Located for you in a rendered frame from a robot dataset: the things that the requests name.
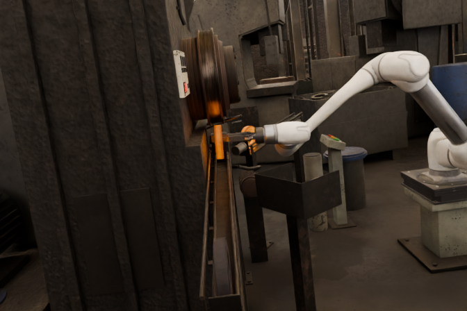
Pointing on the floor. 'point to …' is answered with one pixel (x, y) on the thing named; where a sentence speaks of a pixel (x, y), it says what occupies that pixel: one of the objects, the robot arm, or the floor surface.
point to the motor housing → (254, 217)
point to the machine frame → (106, 133)
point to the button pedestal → (335, 161)
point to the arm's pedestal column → (440, 240)
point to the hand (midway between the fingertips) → (219, 138)
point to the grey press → (407, 16)
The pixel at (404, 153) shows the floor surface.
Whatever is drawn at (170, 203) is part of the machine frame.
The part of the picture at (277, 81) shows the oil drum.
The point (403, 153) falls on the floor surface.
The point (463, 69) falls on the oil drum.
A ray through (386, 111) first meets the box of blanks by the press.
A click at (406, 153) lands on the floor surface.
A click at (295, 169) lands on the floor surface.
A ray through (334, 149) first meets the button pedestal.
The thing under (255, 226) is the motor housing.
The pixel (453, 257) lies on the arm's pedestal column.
